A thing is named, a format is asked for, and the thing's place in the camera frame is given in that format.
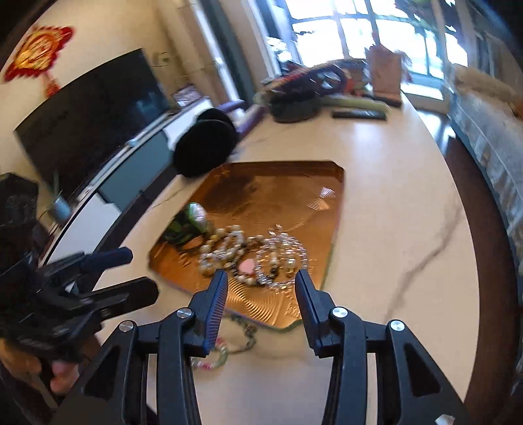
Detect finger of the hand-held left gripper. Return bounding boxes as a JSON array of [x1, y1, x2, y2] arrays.
[[49, 247, 134, 282], [61, 277, 160, 323]]

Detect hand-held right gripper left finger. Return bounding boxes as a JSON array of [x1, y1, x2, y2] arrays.
[[49, 269, 229, 425]]

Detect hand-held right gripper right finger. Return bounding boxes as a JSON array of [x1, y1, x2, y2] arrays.
[[294, 269, 472, 425]]

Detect metal chain necklace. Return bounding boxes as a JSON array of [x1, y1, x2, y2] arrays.
[[231, 313, 258, 352]]

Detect green pink bracelet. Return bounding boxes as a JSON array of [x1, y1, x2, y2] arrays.
[[190, 337, 229, 372]]

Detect pile of bead jewelry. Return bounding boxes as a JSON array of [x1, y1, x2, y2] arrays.
[[198, 224, 309, 291]]

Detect green wrist watch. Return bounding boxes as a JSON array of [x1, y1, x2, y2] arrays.
[[165, 202, 209, 246]]

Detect copper embossed tray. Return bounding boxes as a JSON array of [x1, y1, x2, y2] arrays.
[[148, 161, 346, 332]]

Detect person's left hand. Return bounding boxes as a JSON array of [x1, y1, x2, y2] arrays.
[[0, 341, 82, 397]]

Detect small potted plant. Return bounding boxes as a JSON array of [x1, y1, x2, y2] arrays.
[[49, 172, 74, 219]]

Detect white and grey TV cabinet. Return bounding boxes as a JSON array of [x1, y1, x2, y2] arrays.
[[39, 102, 193, 266]]

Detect black flat television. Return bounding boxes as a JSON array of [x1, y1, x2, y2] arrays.
[[13, 48, 172, 193]]

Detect black round hat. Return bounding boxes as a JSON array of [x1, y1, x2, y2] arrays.
[[172, 108, 238, 178]]

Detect purple roll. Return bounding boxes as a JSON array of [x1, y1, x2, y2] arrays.
[[216, 100, 270, 137]]

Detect dark round bowl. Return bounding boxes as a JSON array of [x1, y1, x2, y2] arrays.
[[270, 98, 321, 123]]

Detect black remote control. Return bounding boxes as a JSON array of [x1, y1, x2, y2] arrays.
[[332, 110, 387, 120]]

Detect tall plant in vase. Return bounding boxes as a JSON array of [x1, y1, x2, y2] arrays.
[[149, 49, 176, 70]]

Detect white tower air conditioner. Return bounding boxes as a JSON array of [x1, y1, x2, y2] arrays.
[[157, 0, 229, 99]]

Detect dark curtain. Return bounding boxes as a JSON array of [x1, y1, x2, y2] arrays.
[[212, 0, 256, 103]]

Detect sofa with quilted cover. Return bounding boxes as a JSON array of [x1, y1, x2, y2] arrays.
[[447, 65, 523, 262]]

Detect pink gift bag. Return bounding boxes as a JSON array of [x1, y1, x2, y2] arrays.
[[365, 45, 405, 103]]

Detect hanging window plants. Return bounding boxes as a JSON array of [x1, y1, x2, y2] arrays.
[[394, 0, 456, 31]]

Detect picture frame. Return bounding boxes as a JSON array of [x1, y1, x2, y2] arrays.
[[172, 84, 205, 109]]

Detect red wall ornament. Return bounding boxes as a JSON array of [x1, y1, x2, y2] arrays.
[[3, 25, 76, 99]]

